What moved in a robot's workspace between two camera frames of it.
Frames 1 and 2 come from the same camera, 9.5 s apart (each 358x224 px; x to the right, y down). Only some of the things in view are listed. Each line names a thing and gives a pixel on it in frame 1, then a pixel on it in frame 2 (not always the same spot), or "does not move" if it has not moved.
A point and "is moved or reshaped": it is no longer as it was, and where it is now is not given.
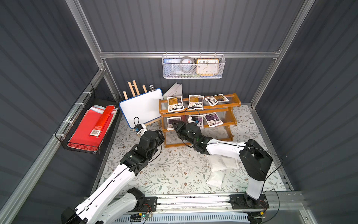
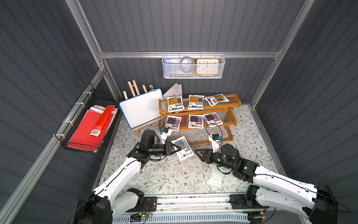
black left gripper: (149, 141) → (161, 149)
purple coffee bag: (212, 119) does not move
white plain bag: (216, 163) is moved or reshaped
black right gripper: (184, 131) → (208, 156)
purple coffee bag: (170, 126) does not move
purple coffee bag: (198, 119) does not move
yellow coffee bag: (175, 104) does not move
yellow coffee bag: (196, 101) does not move
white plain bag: (216, 178) does not move
